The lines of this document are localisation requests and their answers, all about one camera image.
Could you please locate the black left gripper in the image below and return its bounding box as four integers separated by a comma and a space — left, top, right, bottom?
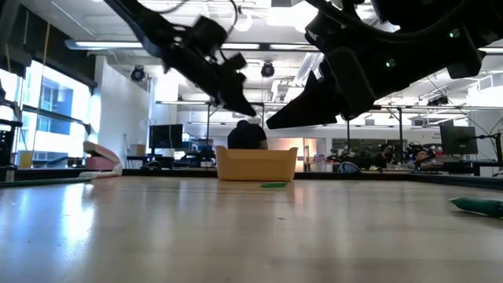
163, 17, 259, 116

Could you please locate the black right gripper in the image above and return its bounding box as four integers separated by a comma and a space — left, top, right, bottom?
266, 11, 486, 130

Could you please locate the person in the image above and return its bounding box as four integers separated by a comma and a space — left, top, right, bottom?
226, 119, 269, 150
374, 143, 395, 170
409, 147, 438, 171

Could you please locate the yellow plastic bin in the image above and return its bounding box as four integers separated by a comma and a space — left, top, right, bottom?
215, 145, 299, 182

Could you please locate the black computer monitor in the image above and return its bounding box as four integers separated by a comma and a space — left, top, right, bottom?
439, 124, 479, 156
148, 123, 184, 150

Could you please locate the pink stapler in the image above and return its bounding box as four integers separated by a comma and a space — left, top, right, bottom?
78, 141, 123, 181

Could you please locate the green pen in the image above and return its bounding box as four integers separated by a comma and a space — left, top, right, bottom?
449, 196, 503, 219

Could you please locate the yellow box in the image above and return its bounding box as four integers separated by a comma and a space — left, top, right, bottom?
17, 151, 35, 169

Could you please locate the black metal stand frame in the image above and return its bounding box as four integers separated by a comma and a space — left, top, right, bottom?
345, 104, 404, 164
206, 101, 266, 147

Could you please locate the black table frame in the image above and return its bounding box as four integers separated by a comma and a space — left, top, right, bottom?
0, 167, 503, 192

